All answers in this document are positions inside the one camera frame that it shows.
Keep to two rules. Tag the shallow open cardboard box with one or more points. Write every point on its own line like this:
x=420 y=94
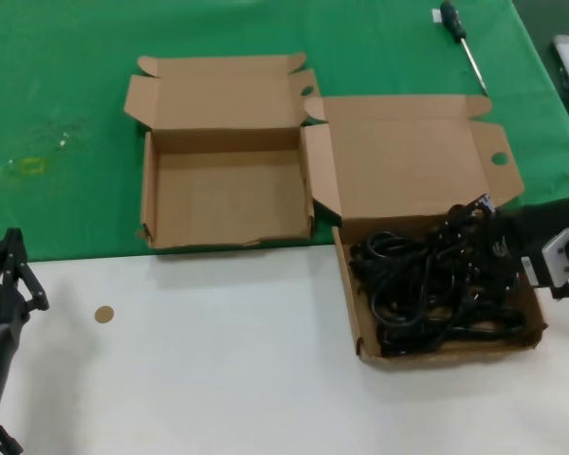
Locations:
x=227 y=199

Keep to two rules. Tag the grey metal bar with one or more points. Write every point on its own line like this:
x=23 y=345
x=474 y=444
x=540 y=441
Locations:
x=566 y=54

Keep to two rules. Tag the large open cardboard box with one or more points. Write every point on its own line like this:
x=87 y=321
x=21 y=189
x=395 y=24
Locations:
x=408 y=156

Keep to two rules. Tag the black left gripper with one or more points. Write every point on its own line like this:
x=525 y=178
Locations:
x=0 y=308

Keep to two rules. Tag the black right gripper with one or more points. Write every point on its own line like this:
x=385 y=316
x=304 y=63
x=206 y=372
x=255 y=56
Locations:
x=507 y=237

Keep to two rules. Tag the round cardboard disc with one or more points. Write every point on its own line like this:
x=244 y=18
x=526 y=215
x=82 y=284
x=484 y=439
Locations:
x=104 y=314

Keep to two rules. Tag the small white paper tag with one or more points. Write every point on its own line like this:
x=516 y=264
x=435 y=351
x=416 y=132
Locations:
x=436 y=17

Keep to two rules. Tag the green tablecloth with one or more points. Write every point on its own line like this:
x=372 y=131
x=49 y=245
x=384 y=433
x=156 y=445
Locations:
x=76 y=71

